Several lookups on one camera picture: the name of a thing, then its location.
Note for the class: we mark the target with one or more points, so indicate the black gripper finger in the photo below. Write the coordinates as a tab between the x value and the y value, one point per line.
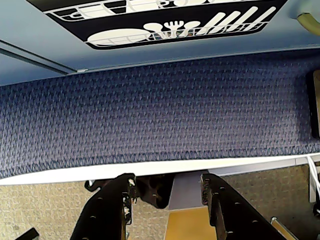
235	220
105	215

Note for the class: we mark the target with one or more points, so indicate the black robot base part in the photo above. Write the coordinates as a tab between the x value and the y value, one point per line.
152	190

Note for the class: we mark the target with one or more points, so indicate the yellow wooden board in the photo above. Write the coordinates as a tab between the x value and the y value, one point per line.
190	225

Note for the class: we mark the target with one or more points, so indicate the small black block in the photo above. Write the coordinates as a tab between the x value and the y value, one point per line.
26	235

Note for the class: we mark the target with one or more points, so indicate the dark wooden furniture piece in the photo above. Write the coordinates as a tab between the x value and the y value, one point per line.
315	105

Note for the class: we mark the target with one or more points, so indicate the black dish rack print panel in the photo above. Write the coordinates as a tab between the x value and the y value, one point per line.
140	17

